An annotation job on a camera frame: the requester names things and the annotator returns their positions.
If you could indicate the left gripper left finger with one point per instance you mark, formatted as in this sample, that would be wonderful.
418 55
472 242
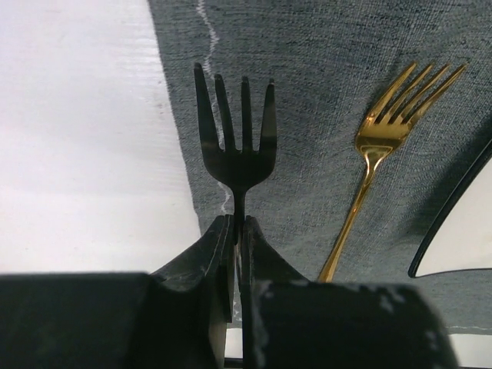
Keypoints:
175 317

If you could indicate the black metal fork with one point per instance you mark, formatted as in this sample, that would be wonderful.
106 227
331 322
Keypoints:
238 169

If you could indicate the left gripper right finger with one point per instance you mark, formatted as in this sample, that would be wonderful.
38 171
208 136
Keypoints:
291 322

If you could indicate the copper coloured small object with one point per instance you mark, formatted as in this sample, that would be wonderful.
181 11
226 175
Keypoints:
384 129

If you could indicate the grey cloth placemat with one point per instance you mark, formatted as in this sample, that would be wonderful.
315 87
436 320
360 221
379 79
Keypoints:
331 61

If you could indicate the white rectangular plate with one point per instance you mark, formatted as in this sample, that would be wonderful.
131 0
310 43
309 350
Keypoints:
459 238

